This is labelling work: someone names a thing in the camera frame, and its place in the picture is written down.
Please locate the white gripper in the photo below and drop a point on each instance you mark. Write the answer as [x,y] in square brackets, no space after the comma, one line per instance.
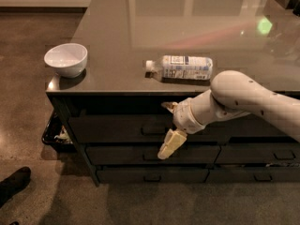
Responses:
[185,117]

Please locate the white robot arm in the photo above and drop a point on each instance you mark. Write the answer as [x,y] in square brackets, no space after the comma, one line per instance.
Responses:
[232,94]

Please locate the clear plastic water bottle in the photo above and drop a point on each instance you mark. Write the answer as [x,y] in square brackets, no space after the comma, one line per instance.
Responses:
[181,67]

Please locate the black bin beside cabinet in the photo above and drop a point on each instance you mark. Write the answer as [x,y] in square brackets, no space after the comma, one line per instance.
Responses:
[54,136]

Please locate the white ceramic bowl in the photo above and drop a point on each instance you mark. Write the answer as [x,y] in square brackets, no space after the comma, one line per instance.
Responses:
[67,60]

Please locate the black shoe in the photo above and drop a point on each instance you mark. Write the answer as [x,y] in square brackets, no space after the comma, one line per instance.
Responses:
[13,184]

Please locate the dark counter cabinet frame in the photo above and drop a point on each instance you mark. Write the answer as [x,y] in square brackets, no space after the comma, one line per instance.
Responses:
[258,38]

